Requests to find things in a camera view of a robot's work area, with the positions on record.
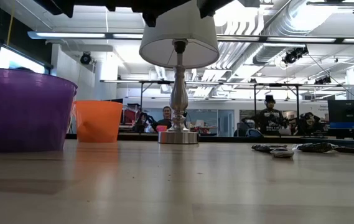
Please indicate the person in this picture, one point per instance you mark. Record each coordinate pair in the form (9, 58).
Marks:
(165, 117)
(309, 123)
(270, 119)

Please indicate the pink plastic bucket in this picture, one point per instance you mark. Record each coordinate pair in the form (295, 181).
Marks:
(161, 128)

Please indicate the white shade silver table lamp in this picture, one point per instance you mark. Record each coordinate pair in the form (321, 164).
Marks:
(179, 46)

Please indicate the silver ventilation duct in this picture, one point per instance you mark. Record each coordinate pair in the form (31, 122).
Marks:
(267, 54)

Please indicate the orange pumpkin plastic bucket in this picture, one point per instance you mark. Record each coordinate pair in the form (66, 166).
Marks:
(99, 121)

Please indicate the purple plastic bucket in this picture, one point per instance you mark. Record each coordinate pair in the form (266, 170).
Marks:
(24, 109)

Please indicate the black computer monitor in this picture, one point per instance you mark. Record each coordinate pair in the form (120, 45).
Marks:
(347, 113)

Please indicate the black ceiling track bar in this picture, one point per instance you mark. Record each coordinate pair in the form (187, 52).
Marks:
(332, 3)

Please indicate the black ceiling spotlight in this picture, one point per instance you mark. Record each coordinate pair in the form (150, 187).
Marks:
(323, 80)
(295, 55)
(85, 58)

